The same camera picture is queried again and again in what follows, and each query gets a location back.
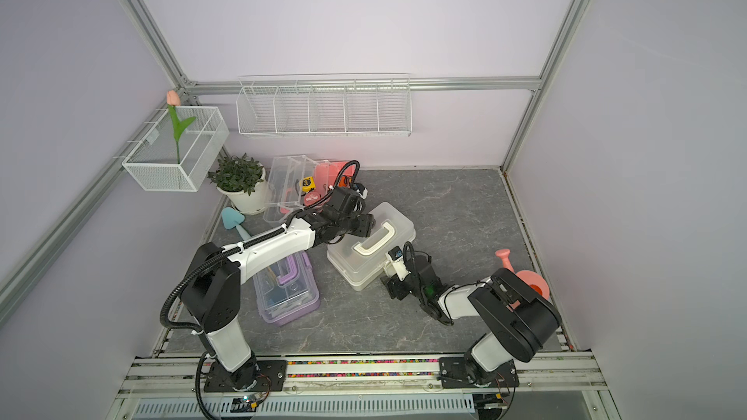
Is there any teal garden trowel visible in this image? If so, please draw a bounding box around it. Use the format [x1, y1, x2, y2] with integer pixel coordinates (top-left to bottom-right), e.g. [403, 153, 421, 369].
[221, 207, 250, 241]

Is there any yellow tape measure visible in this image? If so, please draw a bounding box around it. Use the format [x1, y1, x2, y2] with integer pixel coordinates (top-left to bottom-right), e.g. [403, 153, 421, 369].
[301, 176, 316, 196]

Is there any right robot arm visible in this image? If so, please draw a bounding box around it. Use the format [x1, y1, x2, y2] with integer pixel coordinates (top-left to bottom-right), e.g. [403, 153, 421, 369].
[382, 241, 562, 389]

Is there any purple toolbox with clear lid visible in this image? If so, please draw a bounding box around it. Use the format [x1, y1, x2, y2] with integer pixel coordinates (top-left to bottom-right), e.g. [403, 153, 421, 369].
[252, 252, 320, 326]

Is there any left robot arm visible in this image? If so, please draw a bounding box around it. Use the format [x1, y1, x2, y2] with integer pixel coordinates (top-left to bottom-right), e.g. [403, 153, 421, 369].
[160, 161, 375, 391]

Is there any white wire wall shelf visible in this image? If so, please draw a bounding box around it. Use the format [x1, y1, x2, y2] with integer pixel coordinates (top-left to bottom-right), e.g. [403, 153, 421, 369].
[235, 73, 412, 138]

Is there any pink toolbox with clear lid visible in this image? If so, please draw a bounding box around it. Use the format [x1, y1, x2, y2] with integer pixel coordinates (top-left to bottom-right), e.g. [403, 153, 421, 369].
[263, 156, 346, 226]

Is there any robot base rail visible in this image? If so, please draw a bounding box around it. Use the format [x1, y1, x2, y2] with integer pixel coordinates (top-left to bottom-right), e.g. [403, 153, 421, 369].
[107, 352, 620, 419]

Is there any green potted plant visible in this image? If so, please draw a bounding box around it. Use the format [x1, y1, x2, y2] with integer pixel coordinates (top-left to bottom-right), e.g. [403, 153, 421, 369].
[207, 154, 266, 194]

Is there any white plastic flower pot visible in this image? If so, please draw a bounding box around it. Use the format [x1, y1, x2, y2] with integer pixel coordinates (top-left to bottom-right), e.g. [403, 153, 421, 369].
[218, 180, 268, 215]

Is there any white wire side basket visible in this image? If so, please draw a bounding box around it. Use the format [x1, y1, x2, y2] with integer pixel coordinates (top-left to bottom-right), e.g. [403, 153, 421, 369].
[122, 106, 229, 193]

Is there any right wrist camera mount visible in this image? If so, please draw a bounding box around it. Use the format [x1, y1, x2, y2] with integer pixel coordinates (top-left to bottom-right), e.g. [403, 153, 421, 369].
[387, 246, 410, 281]

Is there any white toolbox with clear lid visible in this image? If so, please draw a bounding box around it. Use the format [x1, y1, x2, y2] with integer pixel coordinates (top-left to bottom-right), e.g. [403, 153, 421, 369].
[327, 202, 416, 291]

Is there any artificial pink tulip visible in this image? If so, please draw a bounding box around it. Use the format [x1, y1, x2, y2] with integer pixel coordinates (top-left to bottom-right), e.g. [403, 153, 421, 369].
[167, 91, 196, 163]

